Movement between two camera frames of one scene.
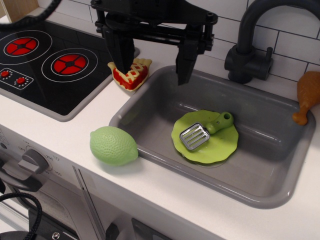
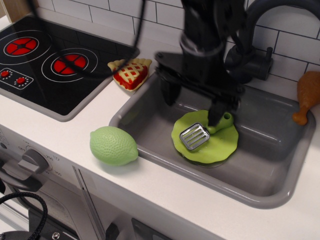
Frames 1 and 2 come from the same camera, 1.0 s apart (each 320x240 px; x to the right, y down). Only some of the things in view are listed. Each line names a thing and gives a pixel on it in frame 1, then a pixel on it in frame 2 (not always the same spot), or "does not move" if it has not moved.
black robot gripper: [181, 20] -> [207, 73]
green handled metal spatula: [195, 134] does not move
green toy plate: [220, 145] does not move
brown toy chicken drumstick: [308, 93] does not move
